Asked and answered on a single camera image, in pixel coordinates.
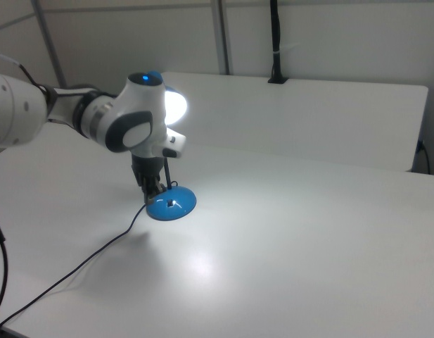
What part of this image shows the slanted grey partition frame post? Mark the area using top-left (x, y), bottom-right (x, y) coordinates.
top-left (30, 0), bottom-right (68, 89)

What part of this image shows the thick black cable with plug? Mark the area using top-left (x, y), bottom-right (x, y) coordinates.
top-left (0, 203), bottom-right (9, 327)

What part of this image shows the thin black lamp power cable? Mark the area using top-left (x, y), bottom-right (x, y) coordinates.
top-left (0, 203), bottom-right (149, 330)

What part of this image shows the blue gooseneck desk lamp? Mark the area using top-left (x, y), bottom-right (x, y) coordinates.
top-left (145, 68), bottom-right (198, 223)

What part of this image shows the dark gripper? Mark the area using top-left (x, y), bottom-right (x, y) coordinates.
top-left (131, 154), bottom-right (167, 205)

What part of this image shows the black white arm cable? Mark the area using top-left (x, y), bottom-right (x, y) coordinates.
top-left (0, 51), bottom-right (116, 104)

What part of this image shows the black cable beside side table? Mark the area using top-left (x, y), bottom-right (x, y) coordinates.
top-left (416, 139), bottom-right (433, 175)

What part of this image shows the black camera stand pole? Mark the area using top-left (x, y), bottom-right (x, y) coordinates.
top-left (267, 0), bottom-right (290, 85)

